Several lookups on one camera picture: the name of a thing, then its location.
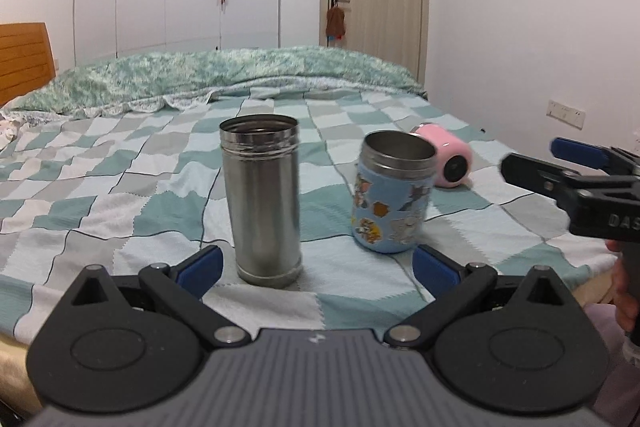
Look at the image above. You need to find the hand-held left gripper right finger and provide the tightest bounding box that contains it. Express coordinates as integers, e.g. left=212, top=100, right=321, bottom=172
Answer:
left=382, top=244, right=581, bottom=350

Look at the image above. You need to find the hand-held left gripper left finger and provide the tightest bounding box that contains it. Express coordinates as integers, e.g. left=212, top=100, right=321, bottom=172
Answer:
left=61, top=245, right=252, bottom=350

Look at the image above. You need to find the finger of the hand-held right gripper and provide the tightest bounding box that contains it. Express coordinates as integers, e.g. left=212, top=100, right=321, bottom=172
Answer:
left=501, top=153, right=592, bottom=210
left=550, top=137, right=640, bottom=172

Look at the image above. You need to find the pink cup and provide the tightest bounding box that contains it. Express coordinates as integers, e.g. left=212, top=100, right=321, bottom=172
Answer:
left=411, top=123, right=474, bottom=189

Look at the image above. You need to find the blue cartoon print cup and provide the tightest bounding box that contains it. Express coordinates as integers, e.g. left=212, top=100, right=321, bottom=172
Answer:
left=350, top=130, right=438, bottom=255

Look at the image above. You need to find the tall stainless steel cup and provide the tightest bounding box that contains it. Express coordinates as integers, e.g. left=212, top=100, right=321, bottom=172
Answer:
left=219, top=114, right=303, bottom=286

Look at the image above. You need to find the person's right hand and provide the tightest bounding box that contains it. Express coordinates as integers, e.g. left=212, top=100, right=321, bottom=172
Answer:
left=605, top=239, right=640, bottom=334

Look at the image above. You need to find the checked teal grey blanket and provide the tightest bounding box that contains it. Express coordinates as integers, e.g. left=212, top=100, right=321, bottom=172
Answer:
left=0, top=88, right=623, bottom=348

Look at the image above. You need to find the green floral duvet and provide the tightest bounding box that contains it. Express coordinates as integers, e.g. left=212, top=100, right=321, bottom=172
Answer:
left=4, top=46, right=429, bottom=116

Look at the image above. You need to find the patterned pillow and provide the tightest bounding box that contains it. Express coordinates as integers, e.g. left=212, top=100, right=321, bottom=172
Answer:
left=0, top=109, right=28, bottom=144

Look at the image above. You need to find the wooden headboard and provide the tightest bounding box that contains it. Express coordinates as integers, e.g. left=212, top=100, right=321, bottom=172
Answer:
left=0, top=22, right=55, bottom=106

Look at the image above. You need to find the white wall socket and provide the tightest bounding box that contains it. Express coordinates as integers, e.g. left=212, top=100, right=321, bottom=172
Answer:
left=547, top=100, right=586, bottom=130

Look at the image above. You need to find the brown bag on handle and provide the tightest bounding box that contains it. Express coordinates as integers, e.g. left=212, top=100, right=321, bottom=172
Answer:
left=325, top=5, right=347, bottom=48

